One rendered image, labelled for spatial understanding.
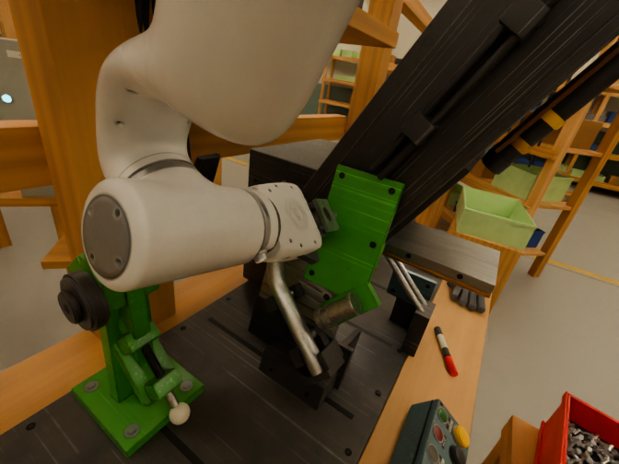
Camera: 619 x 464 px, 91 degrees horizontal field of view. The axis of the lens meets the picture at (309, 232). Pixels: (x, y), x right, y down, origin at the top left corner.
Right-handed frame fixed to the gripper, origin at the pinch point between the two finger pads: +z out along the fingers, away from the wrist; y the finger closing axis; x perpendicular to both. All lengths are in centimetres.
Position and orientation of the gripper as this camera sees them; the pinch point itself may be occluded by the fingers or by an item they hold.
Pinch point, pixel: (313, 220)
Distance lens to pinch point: 49.3
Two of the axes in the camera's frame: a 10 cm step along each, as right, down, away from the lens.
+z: 4.8, -0.7, 8.7
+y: -3.9, -9.1, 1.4
